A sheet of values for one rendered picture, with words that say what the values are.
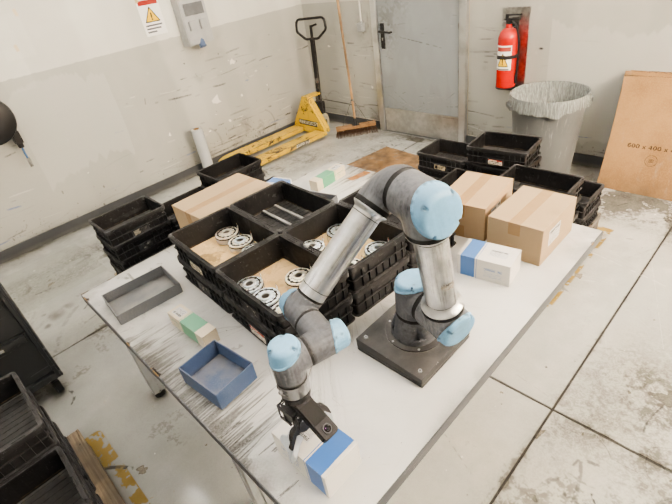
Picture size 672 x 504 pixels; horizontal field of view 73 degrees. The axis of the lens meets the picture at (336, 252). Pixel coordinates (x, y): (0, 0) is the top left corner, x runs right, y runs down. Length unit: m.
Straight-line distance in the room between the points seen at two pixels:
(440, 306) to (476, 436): 1.06
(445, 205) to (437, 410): 0.64
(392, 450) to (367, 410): 0.14
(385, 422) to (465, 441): 0.85
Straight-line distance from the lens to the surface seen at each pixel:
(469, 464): 2.12
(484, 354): 1.53
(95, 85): 4.70
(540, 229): 1.82
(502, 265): 1.74
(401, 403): 1.40
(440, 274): 1.14
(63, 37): 4.63
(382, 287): 1.68
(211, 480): 2.26
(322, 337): 1.05
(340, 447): 1.23
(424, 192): 0.98
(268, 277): 1.73
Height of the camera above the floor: 1.82
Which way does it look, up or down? 34 degrees down
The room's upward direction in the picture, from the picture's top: 10 degrees counter-clockwise
